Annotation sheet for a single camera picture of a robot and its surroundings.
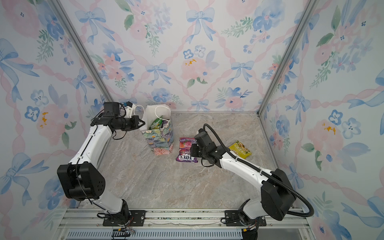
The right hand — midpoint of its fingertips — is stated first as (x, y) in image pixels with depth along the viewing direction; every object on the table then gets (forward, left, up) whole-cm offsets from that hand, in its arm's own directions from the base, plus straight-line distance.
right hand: (191, 148), depth 83 cm
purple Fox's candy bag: (0, +3, -1) cm, 4 cm away
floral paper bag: (+4, +17, +2) cm, 18 cm away
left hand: (+11, +26, +10) cm, 30 cm away
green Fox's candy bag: (+15, +21, +3) cm, 26 cm away
